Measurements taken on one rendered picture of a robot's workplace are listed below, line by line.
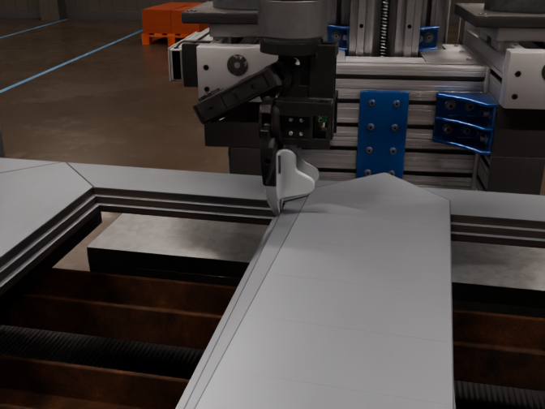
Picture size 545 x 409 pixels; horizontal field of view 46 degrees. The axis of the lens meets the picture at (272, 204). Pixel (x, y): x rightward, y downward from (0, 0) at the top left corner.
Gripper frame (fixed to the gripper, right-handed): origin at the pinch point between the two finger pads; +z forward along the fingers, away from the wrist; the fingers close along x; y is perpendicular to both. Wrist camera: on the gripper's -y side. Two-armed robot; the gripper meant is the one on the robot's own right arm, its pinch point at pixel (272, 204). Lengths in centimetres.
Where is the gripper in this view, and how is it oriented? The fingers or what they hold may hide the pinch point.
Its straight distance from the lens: 79.4
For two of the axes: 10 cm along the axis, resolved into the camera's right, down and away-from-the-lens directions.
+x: 2.0, -3.7, 9.1
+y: 9.8, 0.8, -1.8
